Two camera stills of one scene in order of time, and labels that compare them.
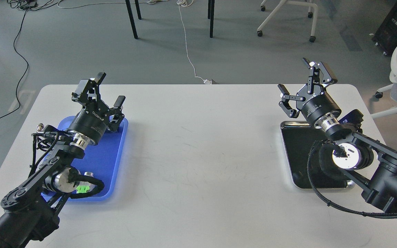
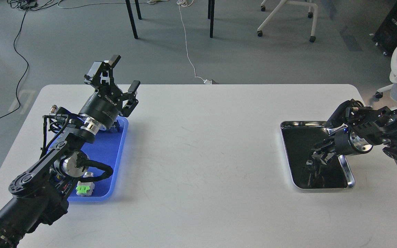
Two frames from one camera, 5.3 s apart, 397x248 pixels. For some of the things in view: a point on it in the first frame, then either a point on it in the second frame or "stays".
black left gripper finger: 100,77 -> 114,60
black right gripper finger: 306,62 -> 324,157
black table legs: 211,12 stays
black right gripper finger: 283,89 -> 316,165
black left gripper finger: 119,102 -> 134,86
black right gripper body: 313,101 -> 345,144
